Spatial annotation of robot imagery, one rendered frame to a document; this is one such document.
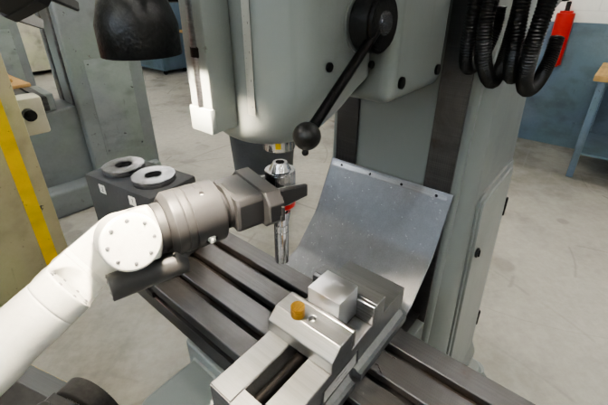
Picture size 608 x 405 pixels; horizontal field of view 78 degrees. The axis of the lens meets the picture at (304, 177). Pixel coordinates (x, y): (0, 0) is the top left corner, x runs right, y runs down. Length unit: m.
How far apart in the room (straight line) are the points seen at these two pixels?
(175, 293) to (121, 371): 1.19
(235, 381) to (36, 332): 0.25
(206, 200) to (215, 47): 0.19
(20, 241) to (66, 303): 1.90
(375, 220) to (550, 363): 1.41
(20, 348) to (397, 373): 0.51
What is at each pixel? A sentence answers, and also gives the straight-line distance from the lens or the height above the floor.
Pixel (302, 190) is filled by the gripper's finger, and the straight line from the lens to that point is 0.58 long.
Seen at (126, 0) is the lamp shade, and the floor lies 1.48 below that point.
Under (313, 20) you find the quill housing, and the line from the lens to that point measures 0.43.
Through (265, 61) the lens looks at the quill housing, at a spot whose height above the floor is 1.42.
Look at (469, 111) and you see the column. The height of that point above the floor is 1.28.
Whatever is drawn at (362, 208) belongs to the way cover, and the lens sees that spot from 0.94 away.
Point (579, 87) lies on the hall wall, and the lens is 4.66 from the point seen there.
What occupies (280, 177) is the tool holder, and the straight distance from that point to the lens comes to 0.56.
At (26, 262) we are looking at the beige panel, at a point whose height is 0.23.
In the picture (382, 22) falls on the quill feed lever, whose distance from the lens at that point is 0.48.
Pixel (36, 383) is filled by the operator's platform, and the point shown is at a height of 0.40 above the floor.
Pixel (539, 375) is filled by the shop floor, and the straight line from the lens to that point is 2.09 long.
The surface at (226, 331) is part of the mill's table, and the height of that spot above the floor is 0.94.
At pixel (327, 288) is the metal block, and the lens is 0.61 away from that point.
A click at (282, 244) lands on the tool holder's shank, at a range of 0.64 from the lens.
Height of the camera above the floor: 1.49
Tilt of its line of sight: 27 degrees down
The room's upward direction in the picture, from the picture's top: straight up
